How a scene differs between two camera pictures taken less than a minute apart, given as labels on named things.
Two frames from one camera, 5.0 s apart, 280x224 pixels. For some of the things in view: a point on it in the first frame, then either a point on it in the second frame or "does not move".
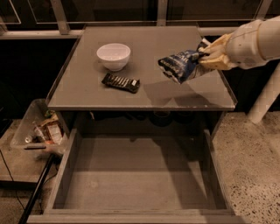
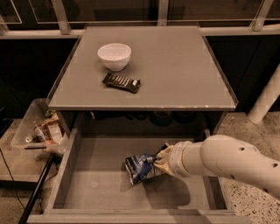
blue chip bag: (178, 65) to (143, 165)
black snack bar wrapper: (122, 82) does not move
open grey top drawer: (139, 178) does not move
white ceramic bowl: (115, 56) does not move
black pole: (24, 218) does not move
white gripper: (243, 45) to (177, 159)
